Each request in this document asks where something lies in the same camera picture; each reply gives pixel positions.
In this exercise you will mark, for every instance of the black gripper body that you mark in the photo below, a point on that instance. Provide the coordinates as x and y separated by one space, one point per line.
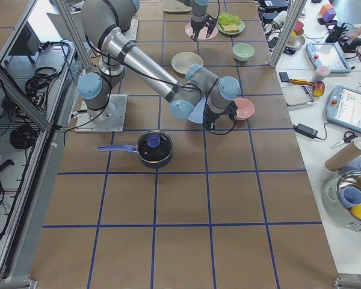
211 115
197 27

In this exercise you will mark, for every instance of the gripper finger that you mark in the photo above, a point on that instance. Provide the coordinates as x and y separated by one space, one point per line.
209 31
193 36

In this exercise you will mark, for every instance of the pink plate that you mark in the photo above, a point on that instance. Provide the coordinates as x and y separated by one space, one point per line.
202 34

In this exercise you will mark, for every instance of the blue plate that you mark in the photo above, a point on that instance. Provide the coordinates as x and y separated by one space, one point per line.
196 116

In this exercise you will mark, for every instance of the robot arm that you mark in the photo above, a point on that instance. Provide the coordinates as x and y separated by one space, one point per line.
198 7
104 24

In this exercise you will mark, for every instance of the green lettuce leaf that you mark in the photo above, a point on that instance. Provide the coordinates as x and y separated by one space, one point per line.
226 18

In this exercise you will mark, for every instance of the bread slice on plate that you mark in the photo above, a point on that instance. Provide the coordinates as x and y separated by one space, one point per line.
232 28

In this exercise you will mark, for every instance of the white plate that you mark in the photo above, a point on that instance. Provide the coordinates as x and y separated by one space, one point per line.
182 61

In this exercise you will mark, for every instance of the light green plate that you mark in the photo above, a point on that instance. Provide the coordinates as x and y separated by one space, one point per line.
241 29

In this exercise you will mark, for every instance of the pink bowl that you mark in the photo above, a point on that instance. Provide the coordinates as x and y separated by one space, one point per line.
245 108

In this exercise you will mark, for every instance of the green bowl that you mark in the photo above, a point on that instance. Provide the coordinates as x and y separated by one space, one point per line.
243 52

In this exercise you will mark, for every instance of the glass pot lid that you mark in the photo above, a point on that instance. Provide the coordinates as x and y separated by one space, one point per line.
155 146

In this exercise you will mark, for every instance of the dark blue saucepan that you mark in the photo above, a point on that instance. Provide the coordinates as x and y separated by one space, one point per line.
132 148

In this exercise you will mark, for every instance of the white bowl with fruit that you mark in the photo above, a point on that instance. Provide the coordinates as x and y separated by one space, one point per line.
296 38

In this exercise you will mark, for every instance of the silver kitchen scale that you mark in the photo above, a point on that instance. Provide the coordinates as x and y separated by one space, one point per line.
298 96

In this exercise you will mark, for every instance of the black power adapter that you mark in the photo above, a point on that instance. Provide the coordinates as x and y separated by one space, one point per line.
305 130

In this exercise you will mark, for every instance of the mango fruit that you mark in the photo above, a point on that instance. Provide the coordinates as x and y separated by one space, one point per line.
318 89

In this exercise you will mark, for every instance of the teach pendant far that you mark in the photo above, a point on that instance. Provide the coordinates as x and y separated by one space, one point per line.
327 54

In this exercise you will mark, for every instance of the teach pendant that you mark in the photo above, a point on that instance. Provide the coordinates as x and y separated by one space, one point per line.
327 54
344 108

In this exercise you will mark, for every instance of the white paper cup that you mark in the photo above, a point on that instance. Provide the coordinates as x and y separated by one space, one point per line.
321 72

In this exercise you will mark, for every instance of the teach pendant near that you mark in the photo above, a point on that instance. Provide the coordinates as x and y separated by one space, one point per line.
344 108

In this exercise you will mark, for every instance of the scissors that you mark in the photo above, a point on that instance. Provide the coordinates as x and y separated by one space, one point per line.
347 138

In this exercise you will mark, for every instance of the cardboard tube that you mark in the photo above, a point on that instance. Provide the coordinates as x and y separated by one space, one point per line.
344 156

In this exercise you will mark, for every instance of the blue cup in bowl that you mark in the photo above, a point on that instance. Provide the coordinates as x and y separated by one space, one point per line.
350 197

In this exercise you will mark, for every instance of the steel mixing bowl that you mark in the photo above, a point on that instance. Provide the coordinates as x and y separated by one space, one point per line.
332 202

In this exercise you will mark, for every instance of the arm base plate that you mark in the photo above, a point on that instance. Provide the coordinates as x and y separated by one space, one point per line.
131 33
111 120

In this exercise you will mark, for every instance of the orange handled tool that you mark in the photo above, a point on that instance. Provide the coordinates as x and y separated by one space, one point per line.
300 81

